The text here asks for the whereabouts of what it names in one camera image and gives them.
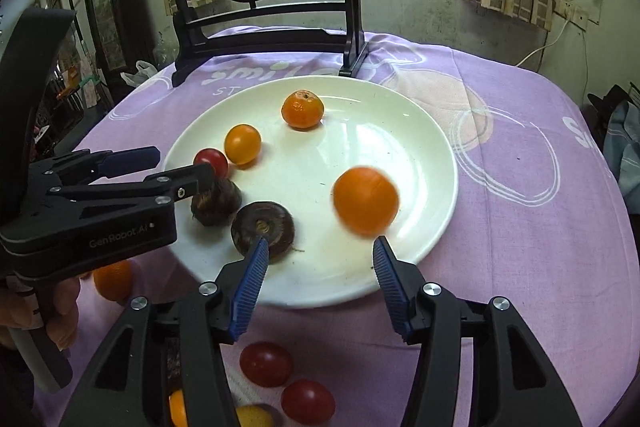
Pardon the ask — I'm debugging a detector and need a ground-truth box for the cluttered storage shelf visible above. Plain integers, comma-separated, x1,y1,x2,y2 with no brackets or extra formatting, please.
42,47,103,118

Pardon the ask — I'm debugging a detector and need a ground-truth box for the blue clothing pile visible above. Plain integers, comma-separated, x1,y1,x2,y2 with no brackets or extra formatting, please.
602,99,640,198

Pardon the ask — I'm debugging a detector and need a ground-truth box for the red cherry tomato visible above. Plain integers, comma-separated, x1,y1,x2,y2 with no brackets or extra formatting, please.
239,341,295,389
280,379,336,426
193,148,230,180

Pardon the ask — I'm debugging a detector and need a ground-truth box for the purple printed tablecloth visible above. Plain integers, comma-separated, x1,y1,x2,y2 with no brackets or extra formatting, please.
30,26,633,427

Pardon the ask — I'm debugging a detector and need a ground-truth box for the white power cable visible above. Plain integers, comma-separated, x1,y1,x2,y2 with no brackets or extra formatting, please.
517,19,571,68

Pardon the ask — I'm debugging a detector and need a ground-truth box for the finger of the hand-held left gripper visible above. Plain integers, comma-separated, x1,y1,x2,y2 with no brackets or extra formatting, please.
47,162,217,208
32,146,161,186

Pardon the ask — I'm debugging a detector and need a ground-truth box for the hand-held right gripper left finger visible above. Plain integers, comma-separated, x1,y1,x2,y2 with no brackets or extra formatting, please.
59,237,271,427

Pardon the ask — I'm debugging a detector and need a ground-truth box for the person's left hand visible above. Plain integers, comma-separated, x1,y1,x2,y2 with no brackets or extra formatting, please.
0,276,81,353

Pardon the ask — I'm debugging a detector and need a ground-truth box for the white plastic bag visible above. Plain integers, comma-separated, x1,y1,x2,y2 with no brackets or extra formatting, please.
121,61,160,88

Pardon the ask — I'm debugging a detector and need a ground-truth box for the orange cherry tomato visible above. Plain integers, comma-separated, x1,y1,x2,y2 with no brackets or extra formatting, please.
223,124,262,166

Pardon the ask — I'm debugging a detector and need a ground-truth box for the small orange tangerine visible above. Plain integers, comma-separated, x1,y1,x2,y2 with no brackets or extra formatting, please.
168,388,189,427
332,166,401,238
92,258,134,303

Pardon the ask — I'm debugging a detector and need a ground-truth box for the white plate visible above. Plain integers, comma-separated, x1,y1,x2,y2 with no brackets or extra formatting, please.
162,76,460,309

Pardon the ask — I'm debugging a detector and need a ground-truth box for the dark brown water chestnut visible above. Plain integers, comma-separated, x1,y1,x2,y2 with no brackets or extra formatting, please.
230,201,297,264
190,178,243,228

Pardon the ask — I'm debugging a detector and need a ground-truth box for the wall power socket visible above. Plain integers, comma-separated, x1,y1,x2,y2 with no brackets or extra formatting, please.
552,0,591,28

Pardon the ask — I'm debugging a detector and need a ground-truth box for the yellow cherry tomato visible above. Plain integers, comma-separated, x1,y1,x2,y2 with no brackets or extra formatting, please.
235,403,276,427

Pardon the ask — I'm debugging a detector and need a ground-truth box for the tangerine with stem scar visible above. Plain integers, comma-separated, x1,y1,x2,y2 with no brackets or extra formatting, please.
281,90,325,130

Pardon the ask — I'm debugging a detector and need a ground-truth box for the black bag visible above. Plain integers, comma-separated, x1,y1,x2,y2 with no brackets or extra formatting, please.
587,84,633,118

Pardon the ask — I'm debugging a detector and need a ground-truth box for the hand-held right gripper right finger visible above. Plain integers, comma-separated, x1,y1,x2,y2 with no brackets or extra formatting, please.
372,236,583,427

